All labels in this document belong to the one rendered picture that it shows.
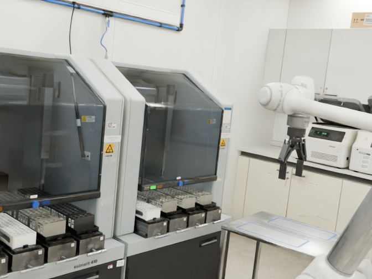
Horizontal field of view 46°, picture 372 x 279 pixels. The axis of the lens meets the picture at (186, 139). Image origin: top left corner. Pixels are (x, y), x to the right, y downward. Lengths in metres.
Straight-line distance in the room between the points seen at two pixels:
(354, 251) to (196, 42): 2.89
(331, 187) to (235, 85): 1.38
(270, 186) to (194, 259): 2.11
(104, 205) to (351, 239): 1.16
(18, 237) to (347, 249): 1.24
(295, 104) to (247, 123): 3.16
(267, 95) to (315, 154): 2.68
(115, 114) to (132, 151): 0.22
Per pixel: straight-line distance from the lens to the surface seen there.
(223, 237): 2.36
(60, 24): 3.22
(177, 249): 2.50
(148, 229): 2.29
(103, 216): 2.19
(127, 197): 2.25
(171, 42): 3.87
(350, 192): 4.20
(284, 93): 1.69
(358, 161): 4.15
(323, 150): 4.28
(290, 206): 4.50
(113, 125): 2.10
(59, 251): 2.00
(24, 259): 1.93
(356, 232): 1.53
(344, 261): 1.58
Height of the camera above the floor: 1.54
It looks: 8 degrees down
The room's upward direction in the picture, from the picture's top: 6 degrees clockwise
